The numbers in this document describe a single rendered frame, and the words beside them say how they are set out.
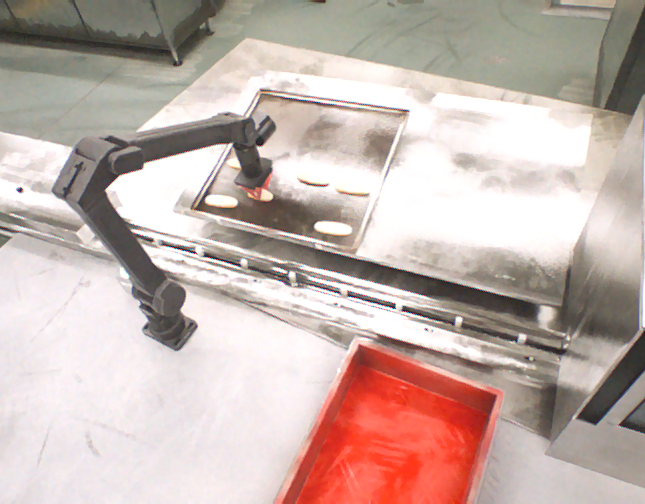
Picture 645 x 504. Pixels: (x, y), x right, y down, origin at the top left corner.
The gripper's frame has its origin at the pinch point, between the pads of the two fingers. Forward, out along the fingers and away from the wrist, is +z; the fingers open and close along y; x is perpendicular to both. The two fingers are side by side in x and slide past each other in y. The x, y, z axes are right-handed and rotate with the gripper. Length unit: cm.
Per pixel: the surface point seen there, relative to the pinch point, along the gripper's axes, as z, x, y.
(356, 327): 2.3, -40.8, -25.7
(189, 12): 88, 196, 187
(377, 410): 4, -53, -41
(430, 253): 1.3, -49.5, -0.8
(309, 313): 2.4, -29.0, -26.8
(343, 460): 3, -51, -53
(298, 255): 8.6, -15.9, -10.1
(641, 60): 42, -91, 150
